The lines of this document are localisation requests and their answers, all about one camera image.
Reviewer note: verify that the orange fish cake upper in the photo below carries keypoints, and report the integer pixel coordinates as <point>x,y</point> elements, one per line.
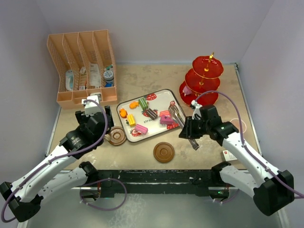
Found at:
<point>134,104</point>

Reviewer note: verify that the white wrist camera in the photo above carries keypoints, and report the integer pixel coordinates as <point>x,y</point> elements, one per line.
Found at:
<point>90,105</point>
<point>196,110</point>

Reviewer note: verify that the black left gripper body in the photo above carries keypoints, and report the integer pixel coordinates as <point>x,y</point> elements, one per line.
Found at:
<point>82,118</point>

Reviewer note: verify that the white sachet packet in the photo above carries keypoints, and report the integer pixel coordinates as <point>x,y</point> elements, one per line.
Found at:
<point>95,77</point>

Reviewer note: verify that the orange fish cake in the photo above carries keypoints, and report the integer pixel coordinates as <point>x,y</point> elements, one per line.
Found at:
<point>123,113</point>
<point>134,104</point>

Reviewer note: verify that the small boxed packets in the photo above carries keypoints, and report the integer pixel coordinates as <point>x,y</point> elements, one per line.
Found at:
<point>82,78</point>

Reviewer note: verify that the blue white pouch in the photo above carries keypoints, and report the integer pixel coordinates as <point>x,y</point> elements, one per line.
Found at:
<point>69,80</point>

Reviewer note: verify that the orange fish cake left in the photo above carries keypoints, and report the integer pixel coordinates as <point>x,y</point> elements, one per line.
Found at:
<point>123,113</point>

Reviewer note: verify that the clear plastic cup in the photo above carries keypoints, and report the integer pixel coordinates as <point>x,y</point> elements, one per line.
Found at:
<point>240,124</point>

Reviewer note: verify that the pink desk organizer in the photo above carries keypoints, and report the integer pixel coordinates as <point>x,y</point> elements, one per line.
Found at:
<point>86,65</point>

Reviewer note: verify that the purple fuzzy sweet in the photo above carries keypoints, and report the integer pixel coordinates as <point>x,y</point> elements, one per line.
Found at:
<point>186,90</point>

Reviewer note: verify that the green toy cake slice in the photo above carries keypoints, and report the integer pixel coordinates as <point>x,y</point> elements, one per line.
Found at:
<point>143,103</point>

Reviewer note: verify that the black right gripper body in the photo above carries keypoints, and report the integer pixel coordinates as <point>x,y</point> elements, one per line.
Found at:
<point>196,128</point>

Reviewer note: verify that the yellow toy cake slice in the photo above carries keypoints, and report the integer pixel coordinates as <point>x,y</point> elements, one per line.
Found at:
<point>131,120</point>

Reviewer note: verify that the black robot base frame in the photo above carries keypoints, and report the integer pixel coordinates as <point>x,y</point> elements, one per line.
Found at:
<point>202,183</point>

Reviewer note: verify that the pink toy cake slice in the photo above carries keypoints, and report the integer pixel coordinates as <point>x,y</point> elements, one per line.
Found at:
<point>142,129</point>

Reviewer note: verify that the metal serving tongs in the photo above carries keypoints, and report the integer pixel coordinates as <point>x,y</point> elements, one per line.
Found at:
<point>176,115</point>

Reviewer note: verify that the brown coaster centre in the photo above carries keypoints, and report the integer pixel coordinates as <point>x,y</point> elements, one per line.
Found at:
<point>163,152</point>

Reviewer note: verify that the brown coaster by mug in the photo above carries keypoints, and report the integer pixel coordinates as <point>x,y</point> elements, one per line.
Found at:
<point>117,136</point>

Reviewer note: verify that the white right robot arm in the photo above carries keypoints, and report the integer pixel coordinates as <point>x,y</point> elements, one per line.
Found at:
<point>270,188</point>

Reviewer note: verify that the coral toy cake slice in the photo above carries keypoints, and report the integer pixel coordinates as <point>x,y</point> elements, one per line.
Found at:
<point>165,113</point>

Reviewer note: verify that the white red card box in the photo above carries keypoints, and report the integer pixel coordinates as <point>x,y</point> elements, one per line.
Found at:
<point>228,156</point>

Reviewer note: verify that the red three-tier stand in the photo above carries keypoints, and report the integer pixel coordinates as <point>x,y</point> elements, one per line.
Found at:
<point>203,76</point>

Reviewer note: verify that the beige ceramic mug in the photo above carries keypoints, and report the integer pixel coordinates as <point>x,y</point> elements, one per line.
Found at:
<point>107,137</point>

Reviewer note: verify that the blue white round tin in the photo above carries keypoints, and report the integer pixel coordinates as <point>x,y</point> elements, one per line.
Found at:
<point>108,75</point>

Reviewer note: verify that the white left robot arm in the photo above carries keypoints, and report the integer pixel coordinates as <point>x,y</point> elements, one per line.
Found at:
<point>25,196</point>

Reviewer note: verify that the white strawberry tray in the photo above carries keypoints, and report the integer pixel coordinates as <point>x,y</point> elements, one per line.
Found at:
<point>157,101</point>

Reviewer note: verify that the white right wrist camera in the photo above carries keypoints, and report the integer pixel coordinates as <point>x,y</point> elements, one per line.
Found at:
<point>196,110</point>

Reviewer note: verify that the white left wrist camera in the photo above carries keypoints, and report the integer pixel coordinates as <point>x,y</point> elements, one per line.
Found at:
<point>90,105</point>

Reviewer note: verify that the brown toy cake slice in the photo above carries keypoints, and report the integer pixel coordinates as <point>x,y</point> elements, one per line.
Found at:
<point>151,113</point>

